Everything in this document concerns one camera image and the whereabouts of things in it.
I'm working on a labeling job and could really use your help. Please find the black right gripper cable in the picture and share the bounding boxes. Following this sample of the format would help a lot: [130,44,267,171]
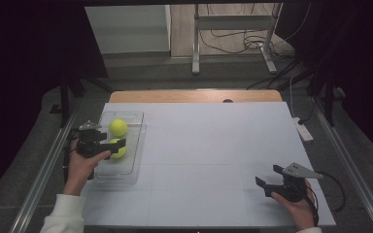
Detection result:
[306,170,347,227]

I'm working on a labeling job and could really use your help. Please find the yellow tennis ball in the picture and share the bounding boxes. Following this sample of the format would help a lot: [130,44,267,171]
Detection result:
[108,117,129,137]
[110,138,127,159]

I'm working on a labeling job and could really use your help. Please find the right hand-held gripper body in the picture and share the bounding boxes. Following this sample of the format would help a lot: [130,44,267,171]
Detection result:
[264,162,324,204]

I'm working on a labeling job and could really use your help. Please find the white cabinet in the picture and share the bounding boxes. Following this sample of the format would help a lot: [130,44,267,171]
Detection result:
[85,4,172,54]

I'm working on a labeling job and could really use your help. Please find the black stand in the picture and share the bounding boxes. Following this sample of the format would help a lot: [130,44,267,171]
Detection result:
[50,69,115,129]
[306,72,345,127]

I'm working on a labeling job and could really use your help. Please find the black curtain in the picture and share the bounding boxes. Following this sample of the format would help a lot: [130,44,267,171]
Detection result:
[275,0,373,163]
[0,0,109,208]

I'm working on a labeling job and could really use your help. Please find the person's right hand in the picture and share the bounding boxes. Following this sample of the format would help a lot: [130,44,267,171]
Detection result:
[270,180,319,232]

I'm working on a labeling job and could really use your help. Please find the white power strip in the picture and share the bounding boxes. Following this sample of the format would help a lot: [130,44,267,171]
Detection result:
[292,116,315,143]

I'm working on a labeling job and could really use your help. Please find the clear plastic container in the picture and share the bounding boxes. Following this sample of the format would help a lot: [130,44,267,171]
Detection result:
[88,110,148,187]

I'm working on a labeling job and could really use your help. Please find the person's left hand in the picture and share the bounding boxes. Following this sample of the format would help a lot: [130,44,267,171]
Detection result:
[62,139,112,197]

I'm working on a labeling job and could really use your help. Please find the wooden table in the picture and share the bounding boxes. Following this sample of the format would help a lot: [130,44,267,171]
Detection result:
[109,89,284,104]

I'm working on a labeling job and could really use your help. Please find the black floor cables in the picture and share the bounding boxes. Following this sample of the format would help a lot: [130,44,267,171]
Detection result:
[198,3,295,60]

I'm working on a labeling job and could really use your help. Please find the white desk frame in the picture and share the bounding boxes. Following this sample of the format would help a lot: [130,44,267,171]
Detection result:
[191,3,284,76]

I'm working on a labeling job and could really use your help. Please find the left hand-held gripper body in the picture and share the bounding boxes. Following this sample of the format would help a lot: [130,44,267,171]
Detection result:
[76,120,112,159]

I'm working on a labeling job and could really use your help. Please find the metal floor rail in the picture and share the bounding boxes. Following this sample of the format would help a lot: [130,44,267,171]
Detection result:
[9,110,79,233]
[312,96,373,233]

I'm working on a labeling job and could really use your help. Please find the white table board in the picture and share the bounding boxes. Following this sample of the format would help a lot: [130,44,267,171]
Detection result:
[81,102,337,227]

